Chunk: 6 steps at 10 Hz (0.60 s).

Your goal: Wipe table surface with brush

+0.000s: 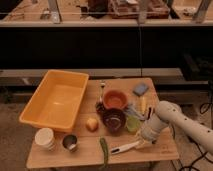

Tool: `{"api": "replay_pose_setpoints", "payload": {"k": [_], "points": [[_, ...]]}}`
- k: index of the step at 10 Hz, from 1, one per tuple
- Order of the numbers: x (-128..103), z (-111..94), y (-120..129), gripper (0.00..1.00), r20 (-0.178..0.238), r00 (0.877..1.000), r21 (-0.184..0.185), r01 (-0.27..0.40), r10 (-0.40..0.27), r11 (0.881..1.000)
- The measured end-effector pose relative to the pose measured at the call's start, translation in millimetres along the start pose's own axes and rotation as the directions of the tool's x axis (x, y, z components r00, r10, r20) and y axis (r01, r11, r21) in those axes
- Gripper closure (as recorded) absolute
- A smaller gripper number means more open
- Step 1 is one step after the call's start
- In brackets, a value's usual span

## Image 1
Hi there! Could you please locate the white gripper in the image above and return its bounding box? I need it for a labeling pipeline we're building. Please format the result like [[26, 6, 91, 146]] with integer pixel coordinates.
[[136, 115, 168, 142]]

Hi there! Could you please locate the white handled brush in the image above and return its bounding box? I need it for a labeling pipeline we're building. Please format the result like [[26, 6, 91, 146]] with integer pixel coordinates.
[[110, 140, 152, 155]]

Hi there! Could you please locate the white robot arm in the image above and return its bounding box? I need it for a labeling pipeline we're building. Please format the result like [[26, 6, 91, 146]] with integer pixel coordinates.
[[138, 101, 213, 155]]

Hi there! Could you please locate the striped black orange block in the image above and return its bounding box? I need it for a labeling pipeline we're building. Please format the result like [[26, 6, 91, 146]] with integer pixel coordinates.
[[147, 107, 154, 120]]

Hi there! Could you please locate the green plastic cup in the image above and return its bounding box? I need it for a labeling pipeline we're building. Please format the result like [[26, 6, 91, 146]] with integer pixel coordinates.
[[126, 116, 141, 133]]

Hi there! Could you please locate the yellow banana toy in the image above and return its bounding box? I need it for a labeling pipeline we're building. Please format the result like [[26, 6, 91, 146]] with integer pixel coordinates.
[[140, 96, 147, 114]]

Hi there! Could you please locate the light blue utensil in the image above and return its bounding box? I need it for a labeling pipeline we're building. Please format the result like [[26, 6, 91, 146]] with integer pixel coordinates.
[[124, 104, 146, 121]]

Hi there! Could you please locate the dark brown bowl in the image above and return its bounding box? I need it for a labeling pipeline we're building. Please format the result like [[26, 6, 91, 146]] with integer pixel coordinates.
[[102, 108, 126, 134]]

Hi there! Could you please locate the blue sponge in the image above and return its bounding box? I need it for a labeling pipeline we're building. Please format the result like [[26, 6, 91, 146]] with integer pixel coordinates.
[[133, 83, 149, 96]]

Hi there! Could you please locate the wooden table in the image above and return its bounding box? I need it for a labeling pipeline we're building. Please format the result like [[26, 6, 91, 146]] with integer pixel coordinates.
[[26, 80, 179, 169]]

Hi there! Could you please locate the orange ceramic bowl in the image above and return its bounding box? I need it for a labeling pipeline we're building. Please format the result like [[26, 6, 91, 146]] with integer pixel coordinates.
[[103, 90, 128, 109]]

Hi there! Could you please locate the green chili pepper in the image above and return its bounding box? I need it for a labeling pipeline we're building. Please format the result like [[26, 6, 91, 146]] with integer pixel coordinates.
[[99, 137, 109, 169]]

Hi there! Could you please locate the yellow round fruit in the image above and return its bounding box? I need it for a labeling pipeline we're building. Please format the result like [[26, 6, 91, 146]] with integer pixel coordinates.
[[86, 118, 99, 132]]

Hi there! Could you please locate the metal fork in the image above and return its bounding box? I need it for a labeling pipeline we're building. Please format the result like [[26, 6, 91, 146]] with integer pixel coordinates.
[[99, 81, 106, 103]]

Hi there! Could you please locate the small metal cup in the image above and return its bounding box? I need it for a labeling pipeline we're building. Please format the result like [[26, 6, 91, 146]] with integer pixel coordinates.
[[62, 134, 78, 152]]

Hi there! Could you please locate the yellow plastic tub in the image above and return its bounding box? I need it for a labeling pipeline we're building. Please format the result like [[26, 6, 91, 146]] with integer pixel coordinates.
[[19, 70, 89, 132]]

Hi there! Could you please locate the white paper cup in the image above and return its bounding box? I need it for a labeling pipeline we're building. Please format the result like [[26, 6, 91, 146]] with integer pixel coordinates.
[[34, 128, 55, 150]]

